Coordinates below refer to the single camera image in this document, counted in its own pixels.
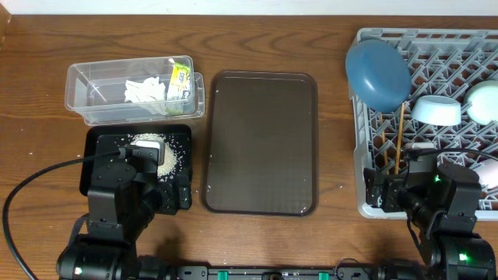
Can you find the blue plate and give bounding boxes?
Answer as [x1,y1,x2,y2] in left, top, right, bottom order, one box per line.
[345,39,411,113]

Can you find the mint green bowl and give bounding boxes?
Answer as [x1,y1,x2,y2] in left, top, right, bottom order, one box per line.
[465,80,497,125]

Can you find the pile of white rice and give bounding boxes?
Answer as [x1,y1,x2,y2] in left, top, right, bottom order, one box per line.
[131,133,184,182]

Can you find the yellow green wrapper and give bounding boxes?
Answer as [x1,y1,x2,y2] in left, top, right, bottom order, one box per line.
[166,62,191,114]

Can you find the pink white cup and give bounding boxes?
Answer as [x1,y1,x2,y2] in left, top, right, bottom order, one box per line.
[474,159,498,190]

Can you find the wooden chopstick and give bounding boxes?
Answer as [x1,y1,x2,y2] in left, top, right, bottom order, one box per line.
[395,102,405,174]
[380,113,390,174]

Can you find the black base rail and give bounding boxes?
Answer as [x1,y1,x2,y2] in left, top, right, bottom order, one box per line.
[135,256,429,280]

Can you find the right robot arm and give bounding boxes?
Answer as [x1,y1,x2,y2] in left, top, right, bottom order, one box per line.
[363,149,497,280]

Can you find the black tray bin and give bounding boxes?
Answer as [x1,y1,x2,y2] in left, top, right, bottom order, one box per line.
[84,124,193,197]

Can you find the clear plastic bin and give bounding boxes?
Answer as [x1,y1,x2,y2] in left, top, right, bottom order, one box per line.
[65,55,205,126]

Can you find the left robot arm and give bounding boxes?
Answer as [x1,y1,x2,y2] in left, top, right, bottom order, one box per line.
[56,145,179,280]

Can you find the brown serving tray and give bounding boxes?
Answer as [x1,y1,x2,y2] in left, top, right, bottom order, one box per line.
[200,71,319,217]

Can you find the white tissue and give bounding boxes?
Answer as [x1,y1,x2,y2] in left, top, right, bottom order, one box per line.
[124,77,166,115]

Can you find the grey dishwasher rack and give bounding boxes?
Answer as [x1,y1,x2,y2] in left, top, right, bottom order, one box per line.
[349,27,497,219]

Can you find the light blue bowl with rice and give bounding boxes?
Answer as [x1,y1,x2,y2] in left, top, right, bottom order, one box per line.
[411,95,461,126]

